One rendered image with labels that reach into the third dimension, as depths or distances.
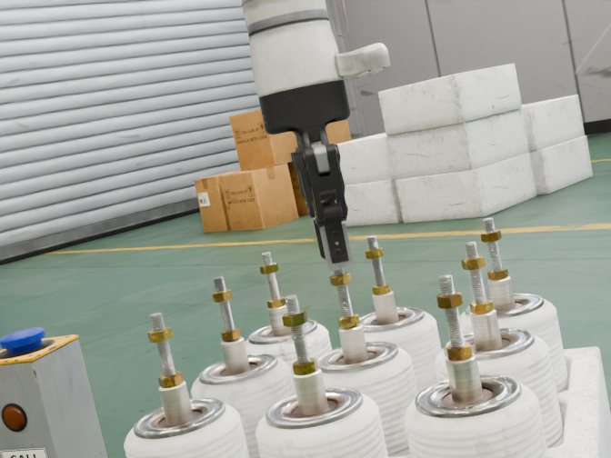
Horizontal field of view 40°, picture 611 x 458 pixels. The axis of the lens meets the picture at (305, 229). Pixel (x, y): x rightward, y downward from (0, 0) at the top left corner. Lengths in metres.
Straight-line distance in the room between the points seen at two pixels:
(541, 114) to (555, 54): 2.85
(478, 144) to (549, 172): 0.43
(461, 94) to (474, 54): 3.62
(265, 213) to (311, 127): 3.59
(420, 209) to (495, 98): 0.52
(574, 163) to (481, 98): 0.64
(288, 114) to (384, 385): 0.24
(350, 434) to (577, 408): 0.23
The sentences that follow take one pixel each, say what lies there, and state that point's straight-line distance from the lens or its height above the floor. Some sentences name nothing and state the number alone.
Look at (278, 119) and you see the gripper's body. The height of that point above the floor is 0.47.
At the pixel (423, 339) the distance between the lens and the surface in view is 0.83.
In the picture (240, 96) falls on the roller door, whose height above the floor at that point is 0.80.
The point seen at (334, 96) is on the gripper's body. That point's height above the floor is 0.48.
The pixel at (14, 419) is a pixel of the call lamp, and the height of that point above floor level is 0.26.
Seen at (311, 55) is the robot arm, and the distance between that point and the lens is 0.69.
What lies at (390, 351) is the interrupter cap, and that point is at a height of 0.25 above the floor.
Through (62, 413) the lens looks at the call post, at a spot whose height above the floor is 0.25.
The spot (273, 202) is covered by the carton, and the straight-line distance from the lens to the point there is 4.30.
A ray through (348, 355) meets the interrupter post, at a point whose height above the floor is 0.26.
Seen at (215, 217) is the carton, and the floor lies 0.08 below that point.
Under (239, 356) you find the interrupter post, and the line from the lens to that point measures 0.79.
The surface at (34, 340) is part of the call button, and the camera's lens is 0.80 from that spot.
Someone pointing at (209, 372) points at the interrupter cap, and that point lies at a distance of 0.81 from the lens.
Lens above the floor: 0.46
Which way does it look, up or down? 7 degrees down
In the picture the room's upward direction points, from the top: 12 degrees counter-clockwise
